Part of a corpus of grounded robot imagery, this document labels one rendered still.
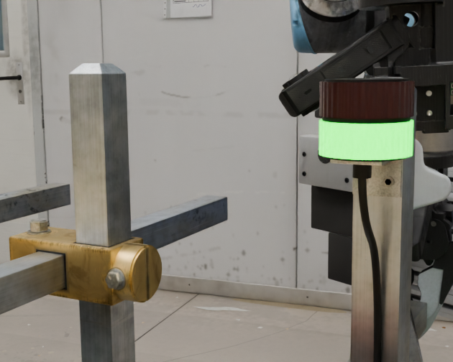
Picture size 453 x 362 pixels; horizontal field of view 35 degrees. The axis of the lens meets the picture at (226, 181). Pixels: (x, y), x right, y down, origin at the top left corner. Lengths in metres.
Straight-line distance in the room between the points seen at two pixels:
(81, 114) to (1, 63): 3.44
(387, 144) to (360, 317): 0.15
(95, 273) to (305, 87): 0.24
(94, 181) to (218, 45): 2.83
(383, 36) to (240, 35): 2.79
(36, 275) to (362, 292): 0.27
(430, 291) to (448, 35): 0.33
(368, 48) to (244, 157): 2.82
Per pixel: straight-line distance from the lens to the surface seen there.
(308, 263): 3.42
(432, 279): 0.84
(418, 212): 0.77
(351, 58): 0.61
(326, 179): 1.30
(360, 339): 0.55
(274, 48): 3.34
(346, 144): 0.45
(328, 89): 0.46
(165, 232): 0.78
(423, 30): 0.63
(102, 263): 0.63
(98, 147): 0.62
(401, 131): 0.46
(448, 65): 0.60
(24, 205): 0.98
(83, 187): 0.63
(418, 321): 0.81
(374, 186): 0.51
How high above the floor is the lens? 1.12
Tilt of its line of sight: 9 degrees down
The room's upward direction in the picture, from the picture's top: 1 degrees counter-clockwise
